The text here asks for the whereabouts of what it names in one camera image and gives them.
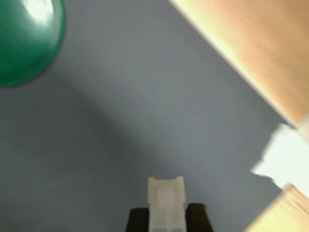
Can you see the small white plastic terminal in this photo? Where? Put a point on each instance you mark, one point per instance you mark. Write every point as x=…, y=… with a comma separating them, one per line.
x=166, y=205

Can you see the round green lid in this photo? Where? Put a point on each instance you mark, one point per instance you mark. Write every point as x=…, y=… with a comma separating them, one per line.
x=26, y=41

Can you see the white tape piece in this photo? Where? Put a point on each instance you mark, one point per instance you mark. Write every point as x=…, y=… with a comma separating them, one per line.
x=282, y=157

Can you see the dark grey mat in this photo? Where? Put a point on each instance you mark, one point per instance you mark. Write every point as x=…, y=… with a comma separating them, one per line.
x=144, y=108

